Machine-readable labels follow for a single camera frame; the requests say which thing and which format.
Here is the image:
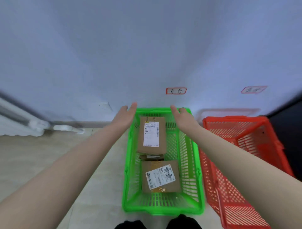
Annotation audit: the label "person's right hand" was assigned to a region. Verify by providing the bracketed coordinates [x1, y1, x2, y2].
[170, 105, 201, 136]

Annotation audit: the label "person's left hand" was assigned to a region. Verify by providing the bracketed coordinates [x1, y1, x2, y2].
[111, 102, 138, 133]

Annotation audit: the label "clear-taped cardboard box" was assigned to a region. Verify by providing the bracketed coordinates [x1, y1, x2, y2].
[138, 154, 165, 162]

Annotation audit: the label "red plastic basket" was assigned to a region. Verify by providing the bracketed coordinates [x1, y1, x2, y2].
[199, 115, 295, 229]

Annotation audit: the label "yellow-taped cardboard box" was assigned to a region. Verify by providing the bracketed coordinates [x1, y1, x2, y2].
[141, 160, 182, 194]

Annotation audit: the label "green plastic basket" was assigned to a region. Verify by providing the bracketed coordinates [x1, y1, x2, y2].
[122, 107, 205, 216]

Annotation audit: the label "person's left forearm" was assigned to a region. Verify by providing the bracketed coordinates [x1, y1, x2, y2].
[0, 124, 129, 229]

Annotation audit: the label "person's right forearm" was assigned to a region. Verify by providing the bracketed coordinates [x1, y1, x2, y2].
[188, 126, 302, 229]

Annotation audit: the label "person's black trousers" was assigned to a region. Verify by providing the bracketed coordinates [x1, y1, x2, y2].
[114, 214, 203, 229]

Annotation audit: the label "grey skirting board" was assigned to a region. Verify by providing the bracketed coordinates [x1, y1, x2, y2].
[49, 121, 113, 129]

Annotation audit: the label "dark table side panel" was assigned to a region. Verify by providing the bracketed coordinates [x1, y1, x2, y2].
[266, 94, 302, 182]

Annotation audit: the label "white radiator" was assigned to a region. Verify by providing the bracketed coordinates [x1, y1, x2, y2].
[0, 97, 51, 137]

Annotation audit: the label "red-framed wall label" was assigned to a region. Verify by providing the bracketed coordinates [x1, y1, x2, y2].
[240, 86, 268, 94]
[165, 87, 187, 95]

